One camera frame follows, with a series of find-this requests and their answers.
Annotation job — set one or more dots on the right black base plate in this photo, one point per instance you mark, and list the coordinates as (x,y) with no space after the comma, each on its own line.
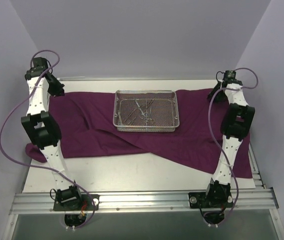
(208,201)

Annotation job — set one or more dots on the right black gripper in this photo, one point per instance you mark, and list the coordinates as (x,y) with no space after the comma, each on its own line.
(216,93)

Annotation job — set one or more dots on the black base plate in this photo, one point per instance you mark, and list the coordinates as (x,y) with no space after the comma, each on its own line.
(85,204)
(208,201)

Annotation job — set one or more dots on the silver surgical scissors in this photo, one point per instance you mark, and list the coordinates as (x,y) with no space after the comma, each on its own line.
(143,110)

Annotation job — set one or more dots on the aluminium front rail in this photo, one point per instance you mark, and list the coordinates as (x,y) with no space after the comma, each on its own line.
(146,201)

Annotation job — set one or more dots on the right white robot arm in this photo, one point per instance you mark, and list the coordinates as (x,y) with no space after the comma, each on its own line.
(234,128)

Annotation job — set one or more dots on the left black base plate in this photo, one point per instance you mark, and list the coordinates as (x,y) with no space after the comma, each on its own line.
(85,204)

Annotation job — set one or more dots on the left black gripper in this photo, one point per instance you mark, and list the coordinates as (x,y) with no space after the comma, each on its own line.
(56,86)

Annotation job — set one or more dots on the purple cloth wrap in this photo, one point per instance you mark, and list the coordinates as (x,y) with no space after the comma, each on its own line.
(85,120)

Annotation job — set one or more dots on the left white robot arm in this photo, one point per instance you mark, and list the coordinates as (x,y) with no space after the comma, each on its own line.
(43,130)

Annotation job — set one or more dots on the metal mesh instrument tray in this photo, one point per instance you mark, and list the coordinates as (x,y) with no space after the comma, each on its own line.
(152,111)

